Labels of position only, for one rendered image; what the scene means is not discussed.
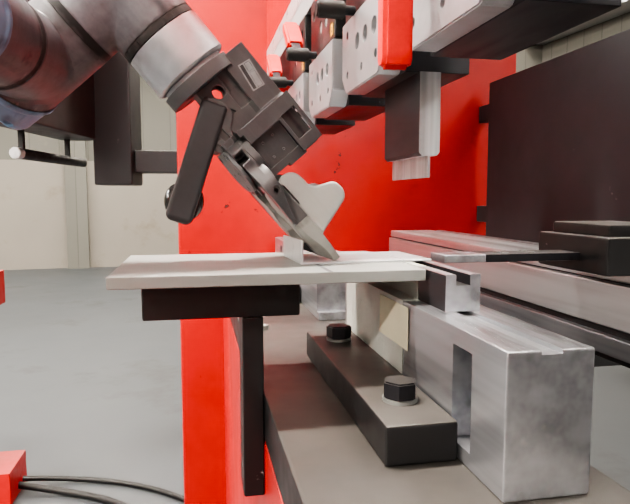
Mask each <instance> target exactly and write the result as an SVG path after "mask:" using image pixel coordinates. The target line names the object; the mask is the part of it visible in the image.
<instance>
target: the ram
mask: <svg viewBox="0 0 630 504"><path fill-rule="evenodd" d="M313 1H314V0H302V1H301V3H300V5H299V7H298V9H297V10H296V12H295V14H294V16H293V18H292V20H291V21H290V22H294V23H297V25H298V26H299V24H300V22H301V21H302V19H303V17H304V16H305V15H311V4H312V2H313ZM290 3H291V0H267V49H268V47H269V45H270V43H271V41H272V39H273V37H274V35H275V33H276V31H277V29H278V27H279V25H280V23H281V21H282V19H283V17H284V15H285V13H286V11H287V9H288V7H289V5H290ZM287 48H288V47H286V43H285V39H284V35H283V36H282V38H281V40H280V42H279V44H278V45H277V47H276V49H275V51H274V53H273V55H278V56H279V58H280V62H281V67H282V76H281V77H286V78H287V79H290V61H287V60H286V49H287Z"/></svg>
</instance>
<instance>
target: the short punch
mask: <svg viewBox="0 0 630 504"><path fill-rule="evenodd" d="M440 100H441V72H425V71H420V72H418V73H416V74H414V75H413V76H411V77H409V78H407V79H405V80H404V81H402V82H400V83H398V84H397V85H395V86H393V87H391V88H389V89H388V90H386V91H385V160H386V161H387V162H393V169H392V180H393V181H394V180H406V179H418V178H429V177H430V157H432V156H437V155H438V153H439V152H440Z"/></svg>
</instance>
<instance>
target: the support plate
mask: <svg viewBox="0 0 630 504"><path fill-rule="evenodd" d="M320 265H322V266H324V267H326V268H327V269H329V270H331V271H333V272H328V271H326V270H324V269H323V268H321V267H319V266H317V265H315V264H306V265H301V264H299V263H297V262H295V261H293V260H291V259H289V258H287V257H285V256H283V253H232V254H178V255H131V256H130V257H128V258H127V259H126V260H125V261H124V262H123V263H122V264H121V265H120V266H119V267H117V268H116V269H115V270H114V271H113V272H112V273H111V274H110V275H109V276H108V277H106V290H130V289H164V288H198V287H232V286H266V285H299V284H333V283H367V282H401V281H425V280H426V270H425V269H422V268H419V267H416V266H412V265H409V264H406V263H403V262H376V263H341V264H320ZM327 265H331V266H327Z"/></svg>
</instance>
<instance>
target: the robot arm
mask: <svg viewBox="0 0 630 504"><path fill-rule="evenodd" d="M221 47H222V45H221V44H220V42H219V41H218V40H217V39H216V37H215V36H214V35H213V34H212V32H211V31H210V30H209V29H208V27H207V26H206V25H205V24H204V22H203V21H202V20H201V19H200V18H199V16H198V15H197V14H196V13H195V11H193V10H192V8H191V7H190V6H189V5H188V4H187V2H186V1H185V0H30V1H29V2H26V1H25V0H0V122H1V123H2V124H4V125H5V126H6V127H9V128H11V129H15V130H24V129H27V128H29V127H30V126H31V125H33V124H34V123H35V122H37V121H38V120H39V119H40V118H42V117H43V116H45V115H48V114H50V113H52V112H53V111H54V110H55V109H56V108H57V106H58V104H59V103H60V102H61V101H63V100H64V99H65V98H66V97H67V96H68V95H70V94H71V93H72V92H73V91H74V90H75V89H76V88H78V87H79V86H80V85H81V84H82V83H83V82H85V81H86V80H87V79H88V78H89V77H90V76H91V75H93V74H94V73H95V72H96V71H97V70H98V69H100V68H101V67H102V66H103V65H104V64H105V63H106V62H107V61H108V60H110V59H111V58H112V57H113V56H114V55H115V54H116V53H117V52H118V51H119V52H120V53H121V54H122V55H123V57H124V58H125V59H126V60H127V61H128V62H129V63H130V64H131V65H132V66H133V67H134V69H135V70H136V71H137V72H138V73H139V74H140V75H141V77H142V78H143V79H144V80H145V81H146V82H147V84H148V85H149V86H150V87H151V88H152V89H153V90H154V92H155V93H156V94H157V95H158V96H159V97H160V98H167V97H168V99H167V100H166V103H167V104H168V105H169V106H170V107H171V108H172V109H173V111H174V112H175V113H177V112H179V111H181V110H182V109H184V108H185V107H187V106H188V105H189V104H191V103H192V102H193V101H194V100H195V101H196V102H197V103H198V104H199V110H198V113H197V116H196V119H195V122H194V125H193V128H192V132H191V135H190V138H189V141H188V144H187V147H186V150H185V154H184V157H183V160H182V163H181V166H180V169H179V173H178V176H177V179H176V182H175V184H173V185H171V186H170V187H169V188H168V190H167V191H166V193H165V196H164V206H165V209H166V217H167V218H168V219H169V220H171V221H174V222H177V223H180V224H184V225H188V224H190V223H191V222H192V221H193V218H194V219H195V218H196V217H197V216H198V215H199V214H200V213H201V211H202V209H203V207H204V196H203V193H201V192H202V189H203V186H204V183H205V179H206V176H207V173H208V170H209V167H210V164H211V161H212V157H213V154H214V155H217V156H218V155H219V156H218V159H219V160H220V162H221V163H222V164H223V165H224V167H225V168H226V169H227V170H228V172H229V173H230V174H231V175H232V176H233V178H234V179H235V180H236V181H237V182H238V183H239V184H240V185H241V186H242V187H243V188H244V189H245V190H246V191H248V192H249V193H250V194H251V195H252V196H253V198H254V199H255V200H256V201H257V202H258V203H259V204H260V206H261V207H262V208H263V209H264V210H265V211H266V212H267V213H268V215H269V216H270V217H271V218H272V219H273V220H274V221H275V222H276V223H277V224H278V225H279V226H280V227H281V229H282V230H283V231H284V232H285V233H286V234H287V235H288V236H289V237H293V238H296V239H299V240H302V241H303V250H305V251H308V252H311V253H314V254H316V255H319V256H322V257H325V258H328V259H331V260H334V261H335V260H337V259H338V258H339V257H340V256H339V255H338V253H337V252H336V250H335V249H334V248H333V246H332V245H331V243H330V242H329V241H328V240H327V238H326V237H325V236H324V235H323V232H324V231H325V229H326V227H327V226H328V224H329V223H330V221H331V220H332V218H333V217H334V215H335V213H336V212H337V210H338V209H339V207H340V206H341V204H342V202H343V201H344V198H345V193H344V190H343V188H342V187H341V186H340V185H339V184H338V183H336V182H333V181H331V182H327V183H323V184H320V185H318V184H316V183H311V184H308V183H307V182H306V181H305V180H304V179H303V178H302V177H301V176H300V175H298V174H296V173H293V172H289V173H285V174H284V175H277V174H278V173H279V172H281V171H282V170H283V169H284V168H285V167H286V166H287V165H289V166H291V165H293V164H294V163H295V162H296V161H297V160H298V159H299V158H301V157H302V156H303V155H304V154H305V153H306V152H307V151H306V149H308V148H309V147H310V146H312V145H313V144H314V143H315V142H316V141H317V139H318V138H319V137H320V136H322V134H321V132H320V131H319V130H318V129H317V127H316V126H315V125H314V124H313V122H312V121H311V120H310V119H309V117H308V116H307V115H306V114H305V112H304V111H303V110H302V109H301V107H300V106H299V105H298V104H297V102H296V101H295V100H294V99H293V97H292V96H291V95H290V94H289V92H288V91H287V90H286V91H285V92H284V93H283V92H282V91H281V90H280V89H279V88H278V87H277V85H276V84H275V83H274V82H273V80H272V79H271V78H270V77H269V75H268V74H267V73H266V72H265V70H264V69H263V68H262V67H261V65H260V64H259V63H258V62H257V60H256V59H255V58H254V57H253V55H252V54H251V53H250V52H249V50H248V49H247V48H246V47H245V45H244V44H243V43H242V42H239V43H238V44H237V45H236V46H235V47H233V48H232V49H231V50H230V51H228V52H227V53H225V52H221V53H219V52H220V51H221ZM213 90H218V91H220V92H221V94H222V98H221V99H217V98H215V97H214V96H213V94H212V91H213ZM295 109H296V110H297V111H296V110H295ZM301 117H303V118H304V120H305V121H306V122H307V123H308V125H309V126H310V127H311V129H310V128H309V126H308V125H307V124H306V123H305V121H304V120H303V119H302V118H301Z"/></svg>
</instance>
